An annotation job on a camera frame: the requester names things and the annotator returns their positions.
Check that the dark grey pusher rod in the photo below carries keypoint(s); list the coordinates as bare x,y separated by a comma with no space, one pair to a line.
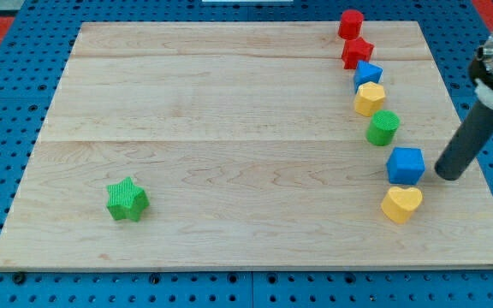
466,143

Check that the light wooden board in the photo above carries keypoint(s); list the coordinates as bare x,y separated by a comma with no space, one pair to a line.
244,137

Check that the blue cube block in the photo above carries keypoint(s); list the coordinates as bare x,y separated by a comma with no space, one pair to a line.
405,166

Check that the green cylinder block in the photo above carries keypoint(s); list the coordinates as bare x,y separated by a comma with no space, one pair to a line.
382,128

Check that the green star block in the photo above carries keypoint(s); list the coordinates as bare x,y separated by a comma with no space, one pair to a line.
126,200

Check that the yellow hexagon block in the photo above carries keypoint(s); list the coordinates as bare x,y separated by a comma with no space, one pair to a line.
369,98

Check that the yellow heart block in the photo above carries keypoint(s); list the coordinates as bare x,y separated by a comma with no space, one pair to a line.
399,204

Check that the red cylinder block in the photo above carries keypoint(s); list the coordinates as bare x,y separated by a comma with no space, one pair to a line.
350,24

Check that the red star block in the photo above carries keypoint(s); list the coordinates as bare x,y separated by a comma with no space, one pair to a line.
355,50

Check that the blue triangle block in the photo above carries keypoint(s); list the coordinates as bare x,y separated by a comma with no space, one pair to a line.
366,72

